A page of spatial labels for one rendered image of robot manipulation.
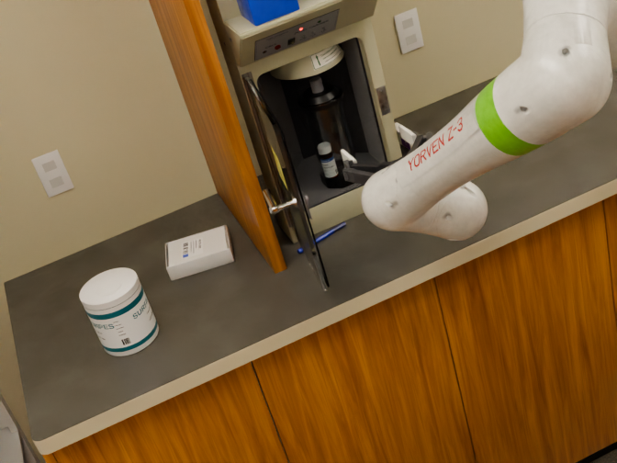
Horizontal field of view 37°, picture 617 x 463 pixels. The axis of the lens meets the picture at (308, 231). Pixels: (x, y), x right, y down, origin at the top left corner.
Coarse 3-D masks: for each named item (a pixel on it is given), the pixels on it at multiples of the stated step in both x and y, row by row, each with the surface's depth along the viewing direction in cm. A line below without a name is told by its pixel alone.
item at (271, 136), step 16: (256, 96) 188; (256, 112) 201; (272, 128) 178; (272, 144) 191; (272, 160) 206; (288, 176) 180; (288, 192) 193; (288, 208) 208; (304, 224) 185; (304, 240) 197; (320, 272) 192
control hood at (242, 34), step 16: (304, 0) 193; (320, 0) 190; (336, 0) 190; (352, 0) 192; (368, 0) 196; (240, 16) 195; (288, 16) 188; (304, 16) 189; (352, 16) 199; (368, 16) 203; (240, 32) 186; (256, 32) 187; (272, 32) 190; (240, 48) 190; (288, 48) 200; (240, 64) 197
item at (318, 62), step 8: (328, 48) 211; (336, 48) 213; (312, 56) 209; (320, 56) 209; (328, 56) 210; (336, 56) 212; (288, 64) 210; (296, 64) 209; (304, 64) 209; (312, 64) 209; (320, 64) 209; (328, 64) 210; (272, 72) 215; (280, 72) 212; (288, 72) 210; (296, 72) 210; (304, 72) 209; (312, 72) 209; (320, 72) 209
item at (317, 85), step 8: (312, 80) 215; (320, 80) 215; (312, 88) 216; (320, 88) 216; (328, 88) 217; (336, 88) 217; (304, 96) 216; (312, 96) 215; (320, 96) 214; (328, 96) 214; (312, 104) 214
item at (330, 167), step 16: (336, 96) 215; (304, 112) 219; (320, 112) 215; (336, 112) 216; (320, 128) 217; (336, 128) 218; (320, 144) 220; (336, 144) 220; (352, 144) 223; (320, 160) 223; (336, 160) 222; (336, 176) 224
